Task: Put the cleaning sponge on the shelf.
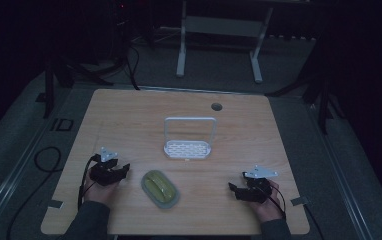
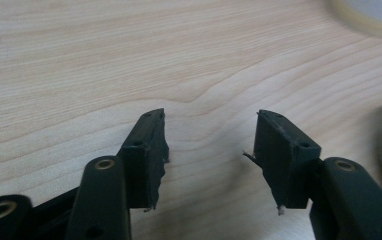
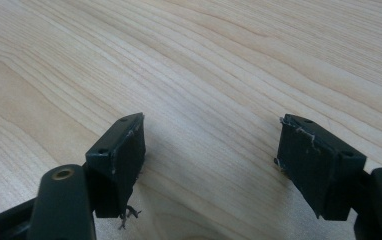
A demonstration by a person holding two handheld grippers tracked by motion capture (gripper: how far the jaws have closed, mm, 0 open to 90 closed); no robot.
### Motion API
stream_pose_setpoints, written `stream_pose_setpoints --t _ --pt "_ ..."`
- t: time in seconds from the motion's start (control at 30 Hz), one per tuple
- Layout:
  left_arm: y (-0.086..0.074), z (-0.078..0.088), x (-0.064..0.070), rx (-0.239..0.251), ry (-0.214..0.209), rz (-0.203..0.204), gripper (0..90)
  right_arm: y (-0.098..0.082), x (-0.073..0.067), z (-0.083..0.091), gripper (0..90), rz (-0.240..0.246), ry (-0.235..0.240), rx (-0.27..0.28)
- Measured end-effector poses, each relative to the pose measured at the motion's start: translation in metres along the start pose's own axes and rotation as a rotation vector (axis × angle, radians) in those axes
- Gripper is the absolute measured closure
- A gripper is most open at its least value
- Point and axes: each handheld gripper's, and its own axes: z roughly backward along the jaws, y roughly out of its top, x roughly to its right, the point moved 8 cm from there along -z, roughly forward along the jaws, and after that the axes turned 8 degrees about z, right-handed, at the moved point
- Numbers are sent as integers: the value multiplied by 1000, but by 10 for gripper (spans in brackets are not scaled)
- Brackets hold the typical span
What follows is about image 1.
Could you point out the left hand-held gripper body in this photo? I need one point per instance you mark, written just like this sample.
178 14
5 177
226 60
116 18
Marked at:
103 175

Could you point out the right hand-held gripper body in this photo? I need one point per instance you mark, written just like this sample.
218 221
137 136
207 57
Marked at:
259 190

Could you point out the person's left hand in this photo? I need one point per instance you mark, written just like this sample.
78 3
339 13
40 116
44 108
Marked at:
101 193

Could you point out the person's right hand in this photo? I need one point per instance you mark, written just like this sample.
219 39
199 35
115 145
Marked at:
269 208

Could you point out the green soap bar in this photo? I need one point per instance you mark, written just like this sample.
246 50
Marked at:
160 187

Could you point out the grey tape piece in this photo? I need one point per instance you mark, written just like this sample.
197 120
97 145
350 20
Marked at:
299 201
55 204

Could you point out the black tripod stand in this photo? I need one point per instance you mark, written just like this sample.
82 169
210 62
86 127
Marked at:
50 86
322 100

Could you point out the white metal stand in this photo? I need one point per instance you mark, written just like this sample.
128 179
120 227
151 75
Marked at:
222 26

